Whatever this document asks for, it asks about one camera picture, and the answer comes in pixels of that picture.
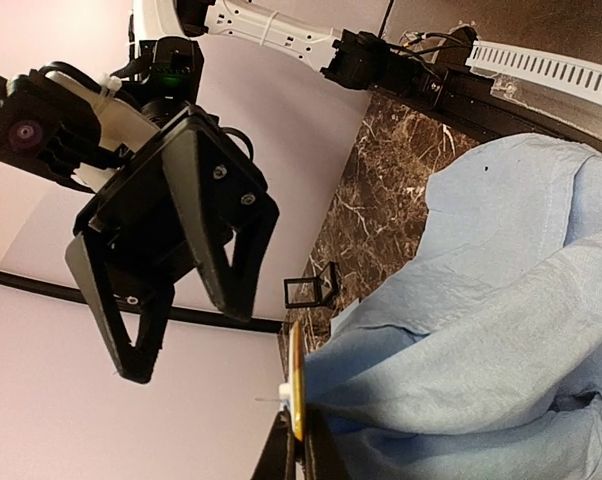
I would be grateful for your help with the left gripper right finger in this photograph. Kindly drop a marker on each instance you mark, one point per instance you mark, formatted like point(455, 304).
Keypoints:
point(321, 457)

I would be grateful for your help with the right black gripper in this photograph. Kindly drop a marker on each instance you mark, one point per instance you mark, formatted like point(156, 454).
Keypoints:
point(190, 200)

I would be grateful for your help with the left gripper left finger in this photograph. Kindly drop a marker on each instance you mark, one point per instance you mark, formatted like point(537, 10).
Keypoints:
point(277, 459)

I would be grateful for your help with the light blue shirt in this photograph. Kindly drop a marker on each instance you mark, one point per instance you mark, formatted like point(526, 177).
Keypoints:
point(482, 357)

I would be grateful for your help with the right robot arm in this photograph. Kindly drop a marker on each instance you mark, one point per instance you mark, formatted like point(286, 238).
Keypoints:
point(355, 61)

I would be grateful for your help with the black brooch holder stand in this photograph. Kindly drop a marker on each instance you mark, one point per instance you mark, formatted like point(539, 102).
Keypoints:
point(315, 291)

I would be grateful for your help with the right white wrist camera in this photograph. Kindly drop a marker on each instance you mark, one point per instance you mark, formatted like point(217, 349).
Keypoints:
point(61, 125)

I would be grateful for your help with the white perforated cable tray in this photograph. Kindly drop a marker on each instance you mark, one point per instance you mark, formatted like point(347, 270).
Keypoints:
point(576, 77)

